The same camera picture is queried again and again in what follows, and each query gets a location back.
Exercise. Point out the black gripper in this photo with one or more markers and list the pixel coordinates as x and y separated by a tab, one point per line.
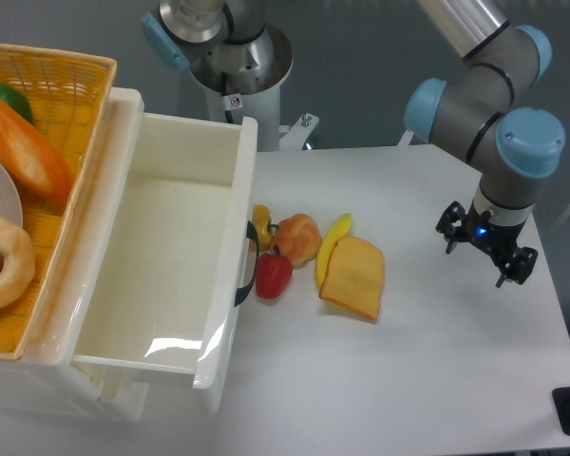
515	264

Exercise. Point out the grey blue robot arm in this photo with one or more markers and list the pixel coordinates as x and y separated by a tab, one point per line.
475	120

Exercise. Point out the bread slice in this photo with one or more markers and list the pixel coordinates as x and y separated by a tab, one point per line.
355	277

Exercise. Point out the orange bread roll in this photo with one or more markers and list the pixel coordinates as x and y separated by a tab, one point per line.
298	239

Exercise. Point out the yellow banana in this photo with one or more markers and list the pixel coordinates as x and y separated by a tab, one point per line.
340	228

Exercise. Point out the red bell pepper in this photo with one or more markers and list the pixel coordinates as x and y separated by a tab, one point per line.
274	272

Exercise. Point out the yellow bell pepper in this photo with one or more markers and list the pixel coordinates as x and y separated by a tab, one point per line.
265	228

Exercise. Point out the white plastic drawer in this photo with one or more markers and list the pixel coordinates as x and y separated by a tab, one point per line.
163	306

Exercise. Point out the yellow woven basket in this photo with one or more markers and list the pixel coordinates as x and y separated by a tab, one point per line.
67	92

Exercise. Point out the orange baguette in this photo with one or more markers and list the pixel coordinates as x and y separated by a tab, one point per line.
29	157

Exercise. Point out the white drawer cabinet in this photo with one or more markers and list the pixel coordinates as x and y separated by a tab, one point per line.
52	376

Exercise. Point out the beige donut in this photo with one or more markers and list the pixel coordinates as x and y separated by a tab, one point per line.
17	251

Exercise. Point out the green bell pepper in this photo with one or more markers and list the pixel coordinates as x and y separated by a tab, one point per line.
17	101

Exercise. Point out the black drawer handle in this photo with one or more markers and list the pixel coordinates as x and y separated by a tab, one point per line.
250	264

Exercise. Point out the robot base and pedestal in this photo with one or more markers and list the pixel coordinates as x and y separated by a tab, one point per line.
237	58

